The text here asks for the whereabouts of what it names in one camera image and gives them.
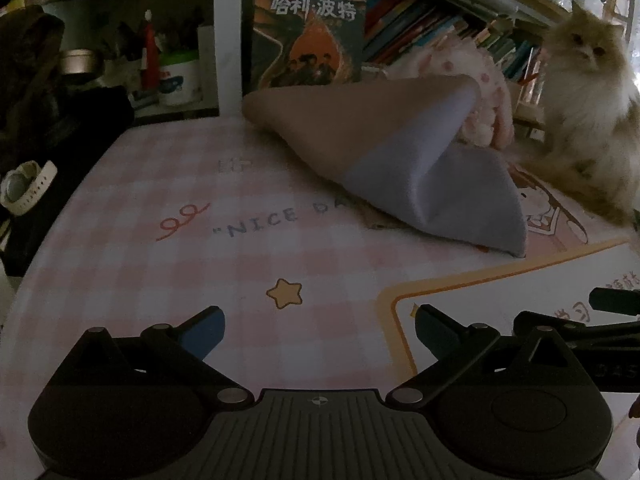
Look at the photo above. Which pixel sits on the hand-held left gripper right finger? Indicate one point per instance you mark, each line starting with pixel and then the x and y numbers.
pixel 429 330

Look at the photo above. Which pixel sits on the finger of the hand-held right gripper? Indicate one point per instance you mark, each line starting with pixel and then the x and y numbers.
pixel 595 334
pixel 612 301

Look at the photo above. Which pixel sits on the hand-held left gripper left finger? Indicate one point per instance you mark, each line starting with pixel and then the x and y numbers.
pixel 205 331

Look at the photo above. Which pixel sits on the beige and blue sweater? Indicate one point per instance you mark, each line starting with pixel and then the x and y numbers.
pixel 350 130

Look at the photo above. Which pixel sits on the pink checked printed mat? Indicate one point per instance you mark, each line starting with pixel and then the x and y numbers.
pixel 150 270

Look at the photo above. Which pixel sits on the pink plush rabbit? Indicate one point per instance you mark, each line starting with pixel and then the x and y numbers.
pixel 487 125

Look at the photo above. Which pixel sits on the fluffy cream cat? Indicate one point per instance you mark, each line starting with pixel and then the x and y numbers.
pixel 590 85

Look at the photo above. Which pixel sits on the white wrist watch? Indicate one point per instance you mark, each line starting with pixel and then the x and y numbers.
pixel 30 185

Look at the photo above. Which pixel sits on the white jar with green lid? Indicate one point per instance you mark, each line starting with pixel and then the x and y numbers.
pixel 180 80

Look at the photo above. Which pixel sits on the red hanging ornament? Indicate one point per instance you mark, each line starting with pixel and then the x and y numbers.
pixel 150 50

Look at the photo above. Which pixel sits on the metal bowl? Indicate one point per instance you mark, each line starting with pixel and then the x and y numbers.
pixel 80 62

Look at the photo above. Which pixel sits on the row of shelf books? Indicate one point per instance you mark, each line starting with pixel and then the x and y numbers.
pixel 415 25

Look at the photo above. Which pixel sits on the large illustrated book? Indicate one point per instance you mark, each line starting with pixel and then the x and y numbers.
pixel 310 35

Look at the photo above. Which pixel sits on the white shelf frame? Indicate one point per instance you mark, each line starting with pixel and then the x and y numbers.
pixel 227 35

